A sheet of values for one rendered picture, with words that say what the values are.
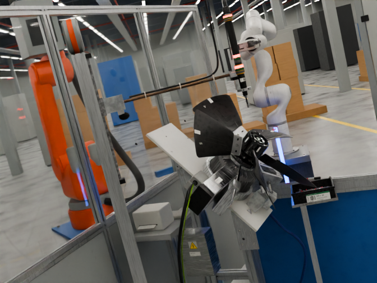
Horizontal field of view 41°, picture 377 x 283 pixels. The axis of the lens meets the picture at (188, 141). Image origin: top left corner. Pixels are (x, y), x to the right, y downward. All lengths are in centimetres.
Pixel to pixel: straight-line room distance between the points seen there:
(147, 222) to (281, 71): 828
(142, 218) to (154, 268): 38
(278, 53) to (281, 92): 755
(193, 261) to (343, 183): 91
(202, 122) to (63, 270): 88
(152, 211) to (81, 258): 43
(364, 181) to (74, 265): 152
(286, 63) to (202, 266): 842
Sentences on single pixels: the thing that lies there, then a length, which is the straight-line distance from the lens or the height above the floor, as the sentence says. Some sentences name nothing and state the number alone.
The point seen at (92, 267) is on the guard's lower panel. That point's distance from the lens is 245.
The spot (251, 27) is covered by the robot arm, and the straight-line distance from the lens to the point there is 289.
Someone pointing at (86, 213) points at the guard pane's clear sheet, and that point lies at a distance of 245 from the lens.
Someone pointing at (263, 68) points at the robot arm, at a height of 150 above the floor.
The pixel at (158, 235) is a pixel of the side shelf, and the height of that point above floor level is 86.
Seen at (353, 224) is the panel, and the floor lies 59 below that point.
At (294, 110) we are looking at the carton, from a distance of 1077.
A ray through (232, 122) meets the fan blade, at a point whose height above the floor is 131.
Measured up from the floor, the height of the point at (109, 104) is 154.
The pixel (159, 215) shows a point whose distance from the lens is 256.
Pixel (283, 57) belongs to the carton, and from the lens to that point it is 1064.
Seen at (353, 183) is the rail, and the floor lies 82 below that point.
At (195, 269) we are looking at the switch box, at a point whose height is 66.
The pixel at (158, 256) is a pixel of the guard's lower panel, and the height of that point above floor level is 64.
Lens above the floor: 163
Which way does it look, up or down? 8 degrees down
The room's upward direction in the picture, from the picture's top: 14 degrees counter-clockwise
